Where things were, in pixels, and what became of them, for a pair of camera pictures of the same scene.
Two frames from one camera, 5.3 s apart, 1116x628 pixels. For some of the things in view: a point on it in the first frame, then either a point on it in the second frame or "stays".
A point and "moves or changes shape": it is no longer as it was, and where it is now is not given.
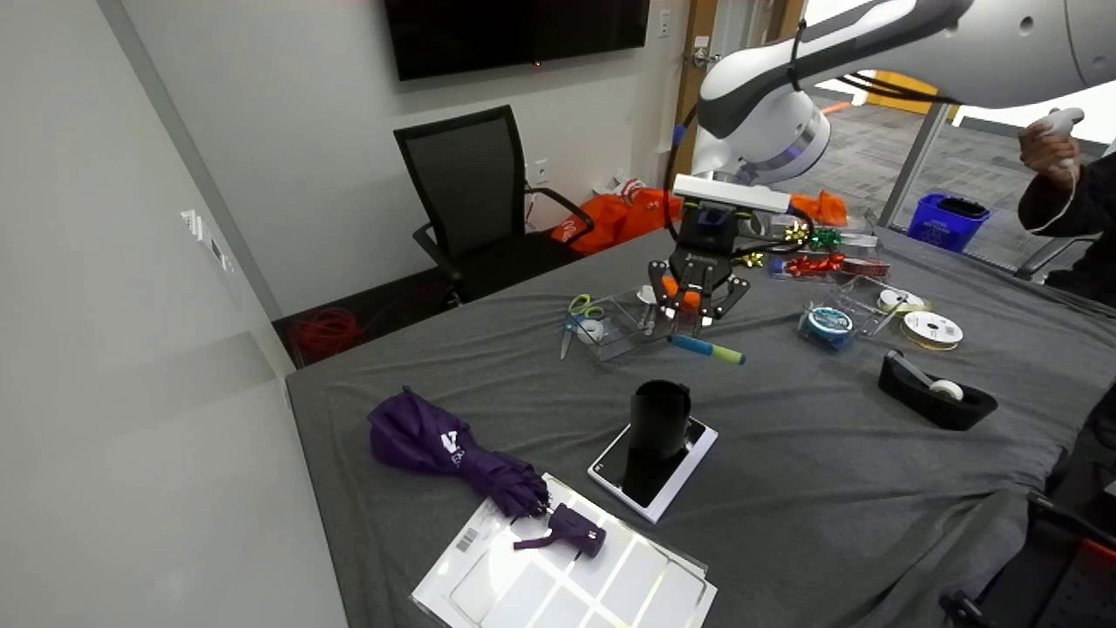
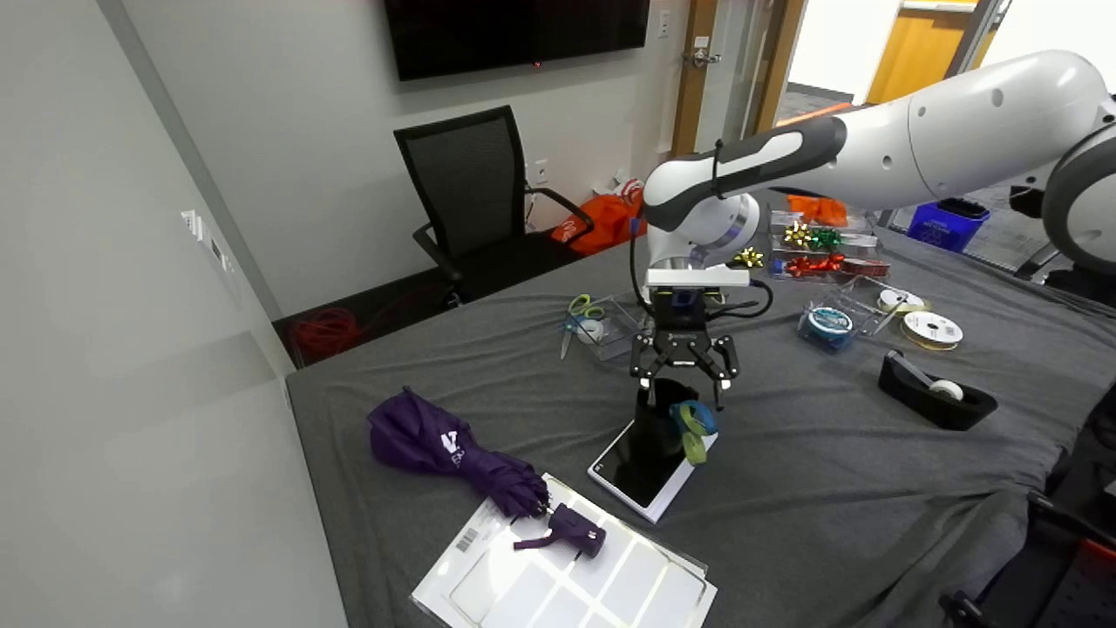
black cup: x=657 y=441 stays
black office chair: x=485 y=217 stays
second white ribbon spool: x=897 y=298 stays
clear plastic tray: x=620 y=327 stays
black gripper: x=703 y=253 to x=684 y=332
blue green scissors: x=715 y=351 moves or changes shape
